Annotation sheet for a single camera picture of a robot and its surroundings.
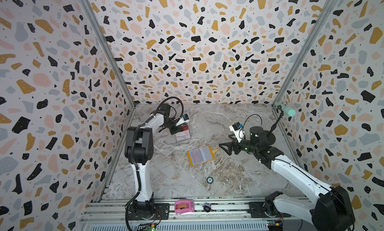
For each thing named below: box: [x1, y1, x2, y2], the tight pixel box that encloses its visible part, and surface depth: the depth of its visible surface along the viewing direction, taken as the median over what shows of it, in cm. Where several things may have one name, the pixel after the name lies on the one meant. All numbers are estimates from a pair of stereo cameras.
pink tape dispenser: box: [174, 199, 195, 214], surface depth 74 cm
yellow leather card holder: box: [187, 145, 220, 167], surface depth 95 cm
